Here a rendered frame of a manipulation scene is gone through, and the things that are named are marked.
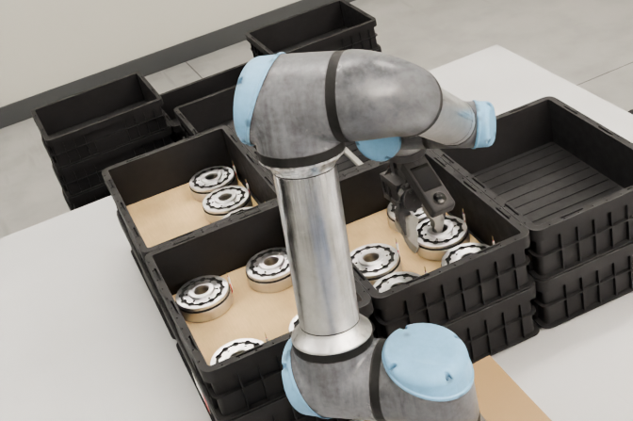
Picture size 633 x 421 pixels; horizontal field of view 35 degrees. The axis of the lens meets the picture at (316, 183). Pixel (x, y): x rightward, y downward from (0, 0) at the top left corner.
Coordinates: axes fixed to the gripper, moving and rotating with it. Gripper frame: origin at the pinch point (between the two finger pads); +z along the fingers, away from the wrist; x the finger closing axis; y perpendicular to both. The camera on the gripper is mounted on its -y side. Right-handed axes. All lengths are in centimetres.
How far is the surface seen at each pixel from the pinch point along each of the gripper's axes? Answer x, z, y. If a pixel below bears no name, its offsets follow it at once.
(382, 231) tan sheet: 2.9, 1.9, 12.1
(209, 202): 27, -1, 44
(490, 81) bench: -63, 15, 71
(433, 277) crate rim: 9.5, -7.8, -18.9
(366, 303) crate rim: 21.5, -8.0, -17.7
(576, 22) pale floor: -199, 84, 208
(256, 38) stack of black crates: -42, 28, 189
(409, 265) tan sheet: 4.9, 1.9, -1.0
